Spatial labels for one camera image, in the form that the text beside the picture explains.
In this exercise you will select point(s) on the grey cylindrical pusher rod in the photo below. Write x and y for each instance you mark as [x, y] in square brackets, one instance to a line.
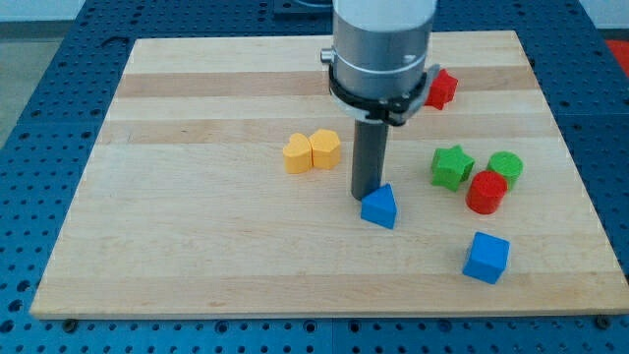
[368, 156]

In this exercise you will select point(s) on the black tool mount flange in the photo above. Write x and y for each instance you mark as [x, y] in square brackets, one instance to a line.
[394, 111]

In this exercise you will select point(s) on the blue triangle block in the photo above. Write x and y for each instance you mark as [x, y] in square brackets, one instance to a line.
[379, 207]

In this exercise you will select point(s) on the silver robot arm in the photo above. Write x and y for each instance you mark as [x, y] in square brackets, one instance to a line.
[377, 74]

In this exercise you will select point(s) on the blue cube block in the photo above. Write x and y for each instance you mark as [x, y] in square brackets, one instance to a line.
[487, 258]

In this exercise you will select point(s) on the yellow hexagon block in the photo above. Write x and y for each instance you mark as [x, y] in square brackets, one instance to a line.
[326, 149]

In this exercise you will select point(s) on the red star block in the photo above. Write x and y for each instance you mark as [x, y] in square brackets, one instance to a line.
[442, 90]

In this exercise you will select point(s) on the yellow heart block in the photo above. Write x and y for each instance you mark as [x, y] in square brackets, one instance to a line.
[297, 154]

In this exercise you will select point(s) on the green star block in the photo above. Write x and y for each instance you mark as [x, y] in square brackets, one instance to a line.
[450, 167]

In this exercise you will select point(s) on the red cylinder block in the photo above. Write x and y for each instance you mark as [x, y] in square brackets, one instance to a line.
[486, 192]

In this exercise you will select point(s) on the green cylinder block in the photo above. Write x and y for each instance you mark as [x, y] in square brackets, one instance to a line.
[508, 164]

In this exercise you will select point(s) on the wooden board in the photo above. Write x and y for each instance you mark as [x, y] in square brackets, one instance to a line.
[185, 210]

